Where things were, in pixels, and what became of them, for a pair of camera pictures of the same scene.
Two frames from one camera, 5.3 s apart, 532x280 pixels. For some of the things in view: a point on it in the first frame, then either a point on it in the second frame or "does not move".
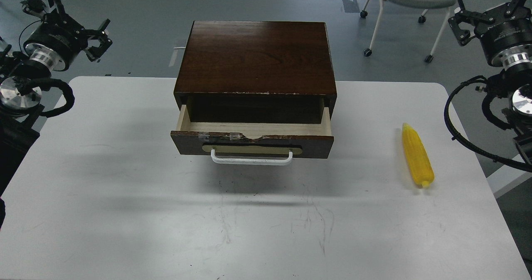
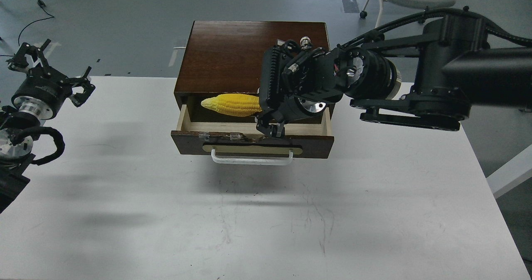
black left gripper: x=57 y=38 to x=42 y=92
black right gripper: x=506 y=40 to x=317 y=78
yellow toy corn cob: x=420 y=163 to x=236 y=105
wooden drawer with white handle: x=253 y=143 does not move
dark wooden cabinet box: x=254 y=72 does not move
